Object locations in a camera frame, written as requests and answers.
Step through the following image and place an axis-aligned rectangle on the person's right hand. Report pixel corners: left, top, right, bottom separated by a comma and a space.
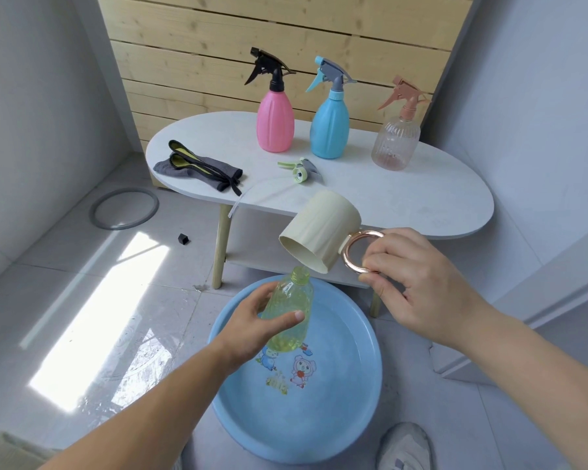
360, 227, 491, 352

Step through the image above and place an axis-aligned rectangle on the person's left hand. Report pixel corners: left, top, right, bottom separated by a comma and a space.
215, 281, 306, 377

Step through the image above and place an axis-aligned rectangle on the green clear spray bottle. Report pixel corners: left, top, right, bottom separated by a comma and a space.
259, 266, 314, 354

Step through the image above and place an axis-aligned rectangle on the beige cup with metal handle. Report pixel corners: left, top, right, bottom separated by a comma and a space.
278, 189, 386, 275

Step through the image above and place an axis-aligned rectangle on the clear ribbed spray bottle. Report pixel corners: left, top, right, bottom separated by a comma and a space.
370, 117, 422, 172

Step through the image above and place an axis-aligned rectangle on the green grey spray nozzle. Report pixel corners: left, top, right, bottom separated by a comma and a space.
227, 157, 324, 219

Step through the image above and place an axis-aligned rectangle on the blue spray bottle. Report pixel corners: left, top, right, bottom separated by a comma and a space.
309, 97, 351, 160

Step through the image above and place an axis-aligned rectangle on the orange spray head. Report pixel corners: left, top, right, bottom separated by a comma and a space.
378, 75, 432, 122

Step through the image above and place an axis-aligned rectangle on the pink spray bottle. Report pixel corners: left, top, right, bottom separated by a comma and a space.
256, 89, 296, 153

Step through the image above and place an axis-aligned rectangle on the blue grey spray nozzle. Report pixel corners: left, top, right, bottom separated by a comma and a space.
305, 55, 357, 101

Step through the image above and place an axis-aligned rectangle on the black spray nozzle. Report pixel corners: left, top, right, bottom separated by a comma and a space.
244, 47, 297, 93

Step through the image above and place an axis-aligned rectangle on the person's left forearm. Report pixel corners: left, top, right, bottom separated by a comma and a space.
39, 337, 236, 470

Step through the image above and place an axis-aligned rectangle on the person's right forearm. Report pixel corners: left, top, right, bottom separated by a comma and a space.
446, 305, 588, 470

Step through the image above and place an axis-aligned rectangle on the person's right white shoe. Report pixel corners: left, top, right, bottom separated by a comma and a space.
375, 422, 434, 470

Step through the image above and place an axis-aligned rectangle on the white oval table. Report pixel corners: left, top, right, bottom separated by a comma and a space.
145, 111, 495, 319

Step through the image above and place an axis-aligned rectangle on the blue plastic basin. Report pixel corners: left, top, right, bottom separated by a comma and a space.
208, 274, 383, 465

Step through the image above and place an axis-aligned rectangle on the grey cloth with black trim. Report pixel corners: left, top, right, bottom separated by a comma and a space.
152, 139, 244, 197

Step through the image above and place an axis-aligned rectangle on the grey rubber ring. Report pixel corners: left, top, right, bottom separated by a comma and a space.
88, 187, 160, 232

